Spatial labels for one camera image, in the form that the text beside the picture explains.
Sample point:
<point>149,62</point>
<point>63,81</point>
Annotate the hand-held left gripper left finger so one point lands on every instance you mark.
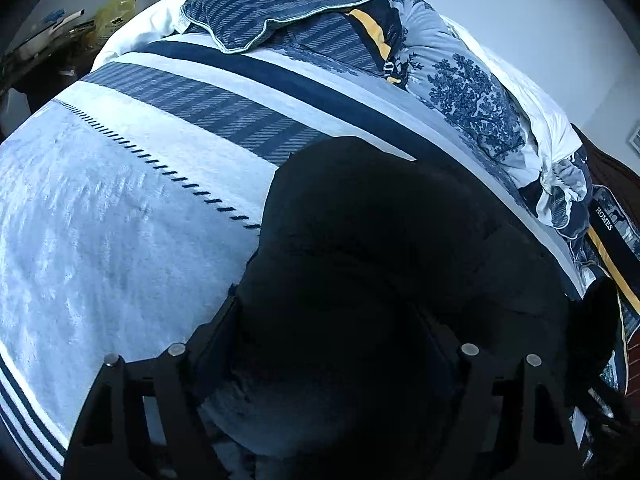
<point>209,342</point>

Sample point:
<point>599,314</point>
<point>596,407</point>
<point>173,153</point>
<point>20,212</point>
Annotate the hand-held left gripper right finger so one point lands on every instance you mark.
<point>482,385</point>

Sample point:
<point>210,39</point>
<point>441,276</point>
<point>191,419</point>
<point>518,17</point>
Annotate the black garment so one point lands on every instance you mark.
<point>380,260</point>

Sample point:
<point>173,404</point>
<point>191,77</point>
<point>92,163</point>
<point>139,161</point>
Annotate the blue white striped blanket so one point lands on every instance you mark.
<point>100,210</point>

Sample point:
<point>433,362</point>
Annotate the navy yellow-striped pillow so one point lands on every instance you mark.
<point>612,240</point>

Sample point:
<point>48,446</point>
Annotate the dark wooden headboard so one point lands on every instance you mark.
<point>612,165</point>

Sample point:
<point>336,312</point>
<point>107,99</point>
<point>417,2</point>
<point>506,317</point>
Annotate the blue tree print quilt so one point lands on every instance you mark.
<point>465,90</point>

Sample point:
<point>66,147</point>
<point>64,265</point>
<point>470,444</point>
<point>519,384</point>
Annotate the cluttered dark desk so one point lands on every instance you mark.
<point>40,50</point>

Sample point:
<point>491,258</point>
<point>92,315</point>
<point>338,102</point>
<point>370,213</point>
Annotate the yellow plastic bag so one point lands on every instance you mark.
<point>114,17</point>

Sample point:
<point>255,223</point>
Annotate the blue striped pillow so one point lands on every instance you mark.
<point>280,7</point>

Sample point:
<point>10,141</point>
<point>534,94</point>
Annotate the framed wall picture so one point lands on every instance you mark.
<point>635,136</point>

